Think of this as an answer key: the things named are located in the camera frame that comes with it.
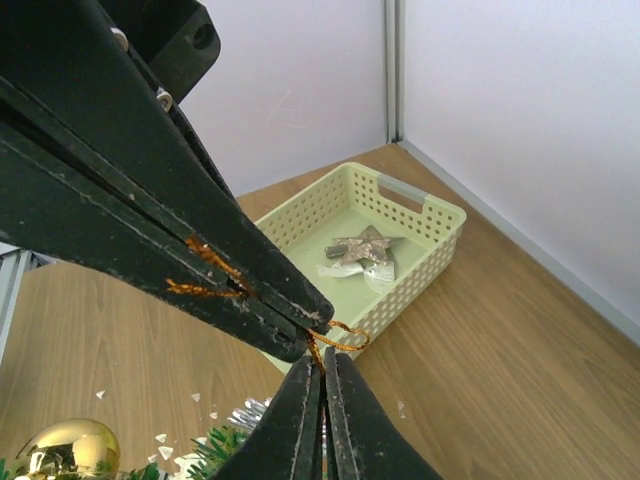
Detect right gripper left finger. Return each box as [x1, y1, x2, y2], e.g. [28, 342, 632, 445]
[215, 356, 323, 480]

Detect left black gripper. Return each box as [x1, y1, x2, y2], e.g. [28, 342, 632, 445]
[1, 0, 334, 327]

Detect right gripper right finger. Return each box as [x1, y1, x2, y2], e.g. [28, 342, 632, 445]
[324, 347, 441, 480]

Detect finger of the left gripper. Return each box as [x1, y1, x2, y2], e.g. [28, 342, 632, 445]
[1, 82, 306, 362]

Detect white ball string lights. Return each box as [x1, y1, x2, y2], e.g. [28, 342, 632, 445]
[227, 398, 271, 432]

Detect small green christmas tree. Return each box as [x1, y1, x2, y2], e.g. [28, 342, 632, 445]
[1, 419, 249, 479]

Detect pale green perforated basket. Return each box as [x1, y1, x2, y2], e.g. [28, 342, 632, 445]
[256, 162, 467, 357]

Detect gold bauble ornament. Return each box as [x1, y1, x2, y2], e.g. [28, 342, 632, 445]
[9, 239, 371, 480]

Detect white mesh ribbon bow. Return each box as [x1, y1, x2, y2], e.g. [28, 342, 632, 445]
[317, 260, 396, 294]

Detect aluminium front rail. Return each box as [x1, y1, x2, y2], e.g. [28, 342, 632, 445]
[0, 243, 56, 355]

